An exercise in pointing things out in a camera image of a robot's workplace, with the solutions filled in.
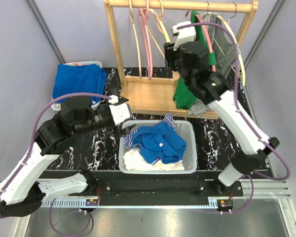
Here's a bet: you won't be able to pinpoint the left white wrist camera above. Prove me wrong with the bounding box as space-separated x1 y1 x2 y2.
109 95 132 125

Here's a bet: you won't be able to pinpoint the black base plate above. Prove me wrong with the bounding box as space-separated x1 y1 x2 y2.
76 171 243 206

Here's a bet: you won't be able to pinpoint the empty beige hanger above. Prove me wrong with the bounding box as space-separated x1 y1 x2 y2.
128 0 142 78

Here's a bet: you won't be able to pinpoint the white crumpled garments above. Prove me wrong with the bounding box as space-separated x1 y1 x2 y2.
123 149 185 171

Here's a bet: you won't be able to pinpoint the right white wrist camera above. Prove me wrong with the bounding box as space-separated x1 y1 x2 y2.
172 21 196 51

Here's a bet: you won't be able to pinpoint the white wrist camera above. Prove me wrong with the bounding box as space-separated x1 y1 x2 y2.
109 95 132 125
172 21 196 51

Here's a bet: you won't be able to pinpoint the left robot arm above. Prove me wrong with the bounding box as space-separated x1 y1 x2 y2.
0 92 132 219

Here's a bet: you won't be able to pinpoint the small grey basket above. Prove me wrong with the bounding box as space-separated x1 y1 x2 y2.
51 61 102 111

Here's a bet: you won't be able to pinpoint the wooden clothes rack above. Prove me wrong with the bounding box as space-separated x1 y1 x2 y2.
104 0 259 117

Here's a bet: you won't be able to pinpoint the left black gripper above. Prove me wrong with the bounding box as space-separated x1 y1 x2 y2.
74 89 137 138

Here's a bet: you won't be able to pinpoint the pink hanger with green top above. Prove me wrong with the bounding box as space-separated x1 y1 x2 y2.
185 11 216 72

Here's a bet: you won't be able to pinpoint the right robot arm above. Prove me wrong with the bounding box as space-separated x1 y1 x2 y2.
164 41 279 196

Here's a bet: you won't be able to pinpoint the grey plastic laundry basket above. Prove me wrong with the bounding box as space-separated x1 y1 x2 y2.
118 120 197 175

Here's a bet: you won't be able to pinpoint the cream hanger with grey top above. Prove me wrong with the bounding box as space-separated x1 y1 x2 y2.
202 2 246 87

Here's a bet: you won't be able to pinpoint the blue folded cloth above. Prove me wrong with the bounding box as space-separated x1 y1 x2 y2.
52 64 107 99

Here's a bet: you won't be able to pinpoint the black marble pattern mat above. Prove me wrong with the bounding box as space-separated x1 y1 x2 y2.
47 67 251 171

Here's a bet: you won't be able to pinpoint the green tank top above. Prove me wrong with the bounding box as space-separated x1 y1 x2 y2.
172 10 217 110

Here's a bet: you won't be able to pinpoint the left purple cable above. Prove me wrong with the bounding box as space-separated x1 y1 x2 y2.
0 92 119 235

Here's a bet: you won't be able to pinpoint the cream wooden hanger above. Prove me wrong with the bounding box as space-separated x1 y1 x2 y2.
148 0 171 58

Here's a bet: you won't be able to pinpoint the blue white striped tank top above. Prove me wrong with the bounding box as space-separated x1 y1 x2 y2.
123 113 176 151

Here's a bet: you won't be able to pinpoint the grey tank top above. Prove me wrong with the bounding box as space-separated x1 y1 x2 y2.
187 12 243 118

